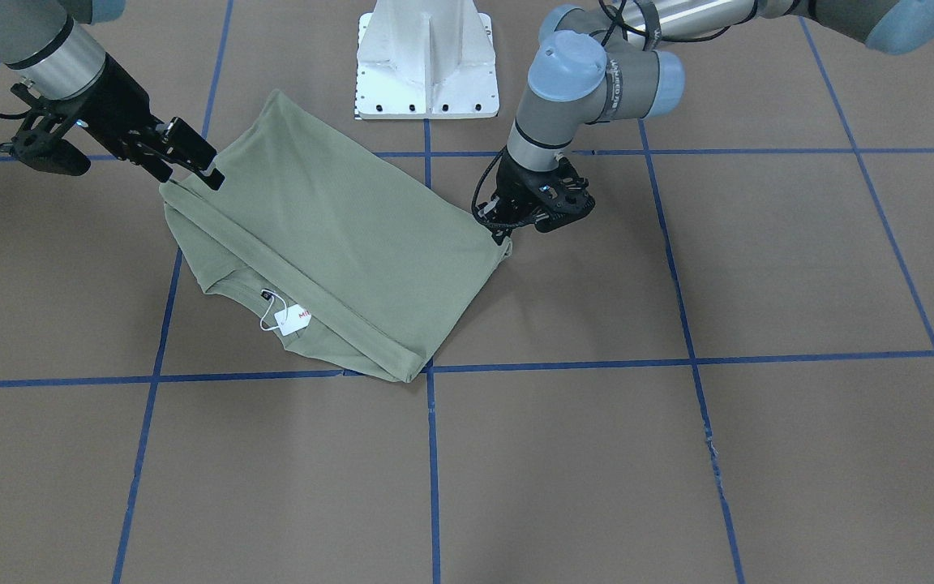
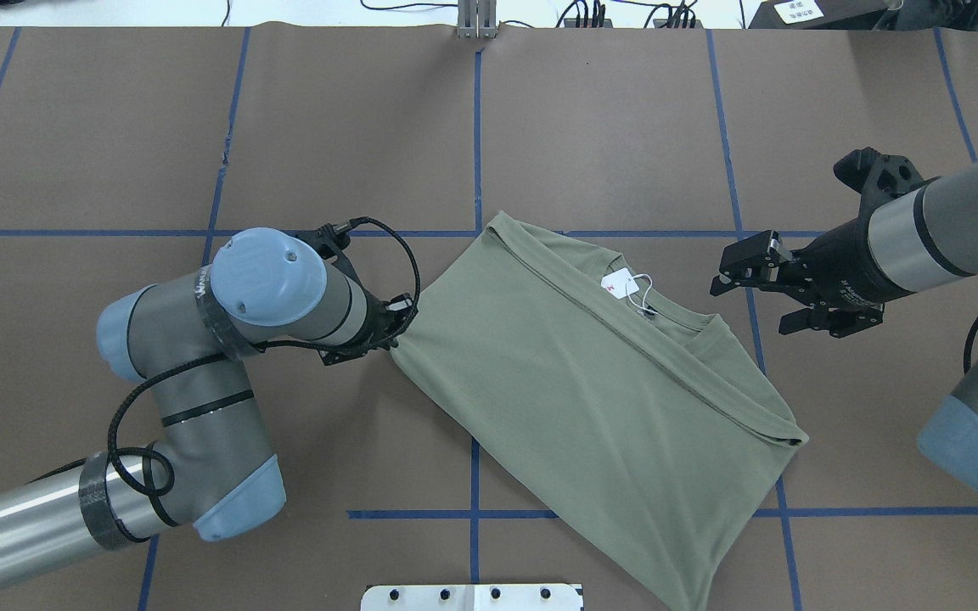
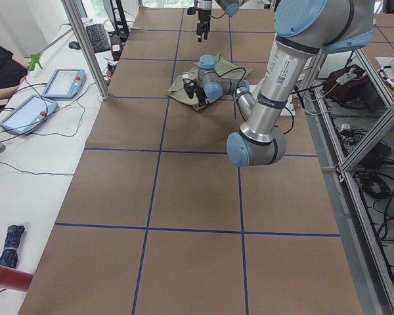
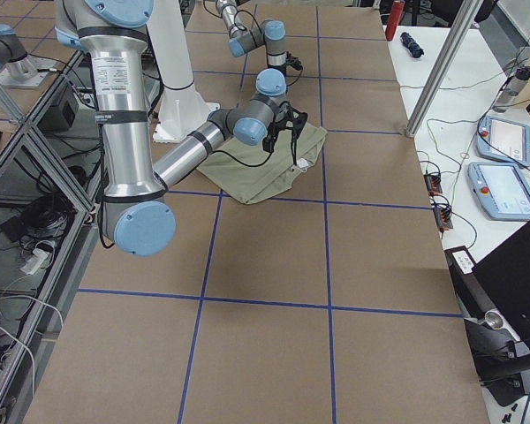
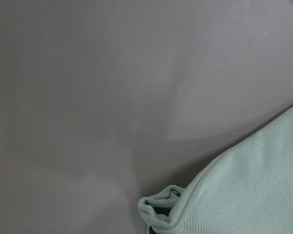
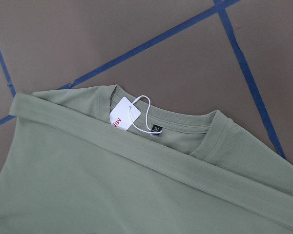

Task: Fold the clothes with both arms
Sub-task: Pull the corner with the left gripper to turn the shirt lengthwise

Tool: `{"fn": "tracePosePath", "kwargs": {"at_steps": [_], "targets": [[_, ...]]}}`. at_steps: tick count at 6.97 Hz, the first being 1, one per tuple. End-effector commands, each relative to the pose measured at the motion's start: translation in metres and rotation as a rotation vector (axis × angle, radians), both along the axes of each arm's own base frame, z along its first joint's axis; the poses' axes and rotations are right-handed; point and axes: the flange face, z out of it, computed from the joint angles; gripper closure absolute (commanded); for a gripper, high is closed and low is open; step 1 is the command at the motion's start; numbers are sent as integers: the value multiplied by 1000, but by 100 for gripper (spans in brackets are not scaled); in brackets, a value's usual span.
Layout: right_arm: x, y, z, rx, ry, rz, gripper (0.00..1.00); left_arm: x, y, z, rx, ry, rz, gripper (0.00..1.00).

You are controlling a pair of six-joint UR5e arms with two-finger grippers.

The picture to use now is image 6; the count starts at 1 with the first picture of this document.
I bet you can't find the olive green long-sleeve shirt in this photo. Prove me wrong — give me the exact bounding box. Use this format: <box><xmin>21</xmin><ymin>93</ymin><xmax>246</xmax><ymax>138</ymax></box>
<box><xmin>0</xmin><ymin>85</ymin><xmax>293</xmax><ymax>234</ymax></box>

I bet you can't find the white paper price tag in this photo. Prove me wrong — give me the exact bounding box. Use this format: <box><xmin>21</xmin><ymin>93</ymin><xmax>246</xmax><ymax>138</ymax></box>
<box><xmin>109</xmin><ymin>97</ymin><xmax>141</xmax><ymax>131</ymax></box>

